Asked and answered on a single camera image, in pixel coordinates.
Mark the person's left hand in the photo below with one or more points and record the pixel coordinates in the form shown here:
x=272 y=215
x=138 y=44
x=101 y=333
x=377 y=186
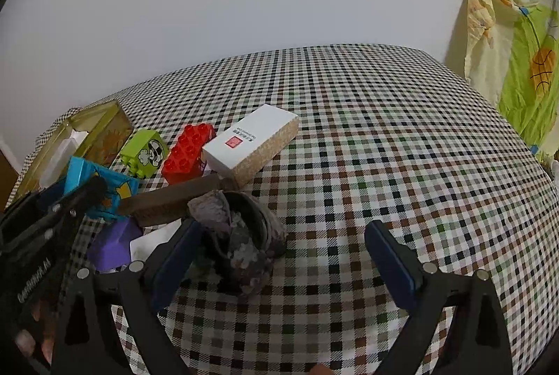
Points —
x=26 y=342

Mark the grey sequin pouch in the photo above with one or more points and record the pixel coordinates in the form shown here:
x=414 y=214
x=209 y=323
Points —
x=244 y=257

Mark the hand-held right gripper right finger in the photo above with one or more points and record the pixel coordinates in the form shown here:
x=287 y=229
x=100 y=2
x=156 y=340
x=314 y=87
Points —
x=391 y=265

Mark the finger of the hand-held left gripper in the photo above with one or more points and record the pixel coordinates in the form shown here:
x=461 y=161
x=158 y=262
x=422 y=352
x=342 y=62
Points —
x=87 y=191
x=48 y=196

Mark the purple toy block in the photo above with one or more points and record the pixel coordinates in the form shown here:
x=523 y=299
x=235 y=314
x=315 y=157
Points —
x=115 y=241

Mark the checkered tablecloth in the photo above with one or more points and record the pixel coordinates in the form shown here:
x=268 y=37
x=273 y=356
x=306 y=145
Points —
x=371 y=139

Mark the brown rectangular bar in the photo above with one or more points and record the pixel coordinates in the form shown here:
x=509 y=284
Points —
x=174 y=198

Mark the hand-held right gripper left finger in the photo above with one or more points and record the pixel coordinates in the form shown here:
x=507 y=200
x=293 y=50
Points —
x=174 y=265

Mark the white paper sheet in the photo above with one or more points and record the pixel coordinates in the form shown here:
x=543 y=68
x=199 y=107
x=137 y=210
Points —
x=146 y=246

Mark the golden transparent box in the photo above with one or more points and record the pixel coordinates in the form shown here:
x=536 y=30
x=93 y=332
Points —
x=105 y=139

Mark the blue toy block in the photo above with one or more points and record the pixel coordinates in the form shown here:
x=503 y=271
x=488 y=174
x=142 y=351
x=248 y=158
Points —
x=109 y=187

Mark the white cardboard box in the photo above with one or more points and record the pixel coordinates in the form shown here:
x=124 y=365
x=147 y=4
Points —
x=244 y=139

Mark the green toy block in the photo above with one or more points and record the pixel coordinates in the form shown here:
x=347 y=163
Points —
x=146 y=152

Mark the wooden furniture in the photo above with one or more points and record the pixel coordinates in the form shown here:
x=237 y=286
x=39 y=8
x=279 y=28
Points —
x=6 y=169

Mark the red toy block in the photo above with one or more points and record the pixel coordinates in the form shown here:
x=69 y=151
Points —
x=185 y=152

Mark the green yellow printed cloth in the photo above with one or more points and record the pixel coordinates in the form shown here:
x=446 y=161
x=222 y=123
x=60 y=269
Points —
x=519 y=73

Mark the white tissue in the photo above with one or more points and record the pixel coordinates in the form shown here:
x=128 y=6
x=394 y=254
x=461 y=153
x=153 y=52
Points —
x=65 y=150

